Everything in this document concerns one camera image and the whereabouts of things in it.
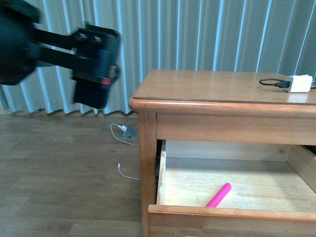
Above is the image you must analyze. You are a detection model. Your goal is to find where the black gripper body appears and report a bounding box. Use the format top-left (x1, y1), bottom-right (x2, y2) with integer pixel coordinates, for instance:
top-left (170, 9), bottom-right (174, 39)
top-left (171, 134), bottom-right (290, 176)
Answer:
top-left (72, 23), bottom-right (121, 109)

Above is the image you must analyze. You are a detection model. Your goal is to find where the pink marker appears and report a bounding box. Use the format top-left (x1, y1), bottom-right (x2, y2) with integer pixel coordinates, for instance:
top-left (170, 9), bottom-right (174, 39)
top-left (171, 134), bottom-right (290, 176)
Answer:
top-left (205, 183), bottom-right (232, 207)

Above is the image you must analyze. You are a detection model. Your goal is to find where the wooden top drawer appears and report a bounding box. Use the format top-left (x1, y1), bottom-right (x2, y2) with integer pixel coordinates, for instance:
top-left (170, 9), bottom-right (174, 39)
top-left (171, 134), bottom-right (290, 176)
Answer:
top-left (148, 140), bottom-right (316, 237)

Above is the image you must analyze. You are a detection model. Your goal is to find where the grey floor socket box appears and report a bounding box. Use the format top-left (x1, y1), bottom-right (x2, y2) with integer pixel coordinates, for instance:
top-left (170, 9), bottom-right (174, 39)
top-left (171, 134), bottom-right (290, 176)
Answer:
top-left (119, 125), bottom-right (137, 139)

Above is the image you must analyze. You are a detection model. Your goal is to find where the wooden nightstand cabinet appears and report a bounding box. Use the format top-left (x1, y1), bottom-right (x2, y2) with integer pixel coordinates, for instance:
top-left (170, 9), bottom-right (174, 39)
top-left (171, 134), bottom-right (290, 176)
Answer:
top-left (129, 70), bottom-right (316, 237)

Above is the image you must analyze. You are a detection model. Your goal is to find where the grey pleated curtain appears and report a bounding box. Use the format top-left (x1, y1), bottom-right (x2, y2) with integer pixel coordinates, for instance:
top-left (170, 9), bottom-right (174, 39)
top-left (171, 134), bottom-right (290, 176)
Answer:
top-left (0, 0), bottom-right (316, 116)

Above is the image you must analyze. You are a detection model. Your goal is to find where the white power adapter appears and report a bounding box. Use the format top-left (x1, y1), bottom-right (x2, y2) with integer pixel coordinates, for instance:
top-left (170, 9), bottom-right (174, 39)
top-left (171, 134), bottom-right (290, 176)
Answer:
top-left (284, 75), bottom-right (313, 93)

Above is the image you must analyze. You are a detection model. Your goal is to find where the white charging cable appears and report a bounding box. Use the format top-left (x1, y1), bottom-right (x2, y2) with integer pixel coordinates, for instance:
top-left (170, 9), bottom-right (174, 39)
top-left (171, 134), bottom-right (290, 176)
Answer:
top-left (110, 123), bottom-right (141, 181)

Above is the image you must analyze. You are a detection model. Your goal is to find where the black usb cable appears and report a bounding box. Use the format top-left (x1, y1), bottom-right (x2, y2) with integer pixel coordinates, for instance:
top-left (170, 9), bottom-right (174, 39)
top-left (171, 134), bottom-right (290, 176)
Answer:
top-left (259, 79), bottom-right (291, 89)

